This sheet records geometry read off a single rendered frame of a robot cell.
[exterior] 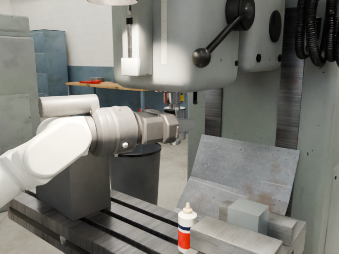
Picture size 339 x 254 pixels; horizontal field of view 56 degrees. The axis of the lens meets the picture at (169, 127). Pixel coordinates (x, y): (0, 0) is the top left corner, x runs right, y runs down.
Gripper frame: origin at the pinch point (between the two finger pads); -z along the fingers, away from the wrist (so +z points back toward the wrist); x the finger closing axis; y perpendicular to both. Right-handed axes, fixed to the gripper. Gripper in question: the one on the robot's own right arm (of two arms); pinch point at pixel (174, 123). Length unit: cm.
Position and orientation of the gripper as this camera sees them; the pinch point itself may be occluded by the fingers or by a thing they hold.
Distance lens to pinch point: 66.4
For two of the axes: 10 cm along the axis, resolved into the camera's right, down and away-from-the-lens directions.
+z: -8.4, 1.1, -5.4
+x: -5.5, -1.8, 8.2
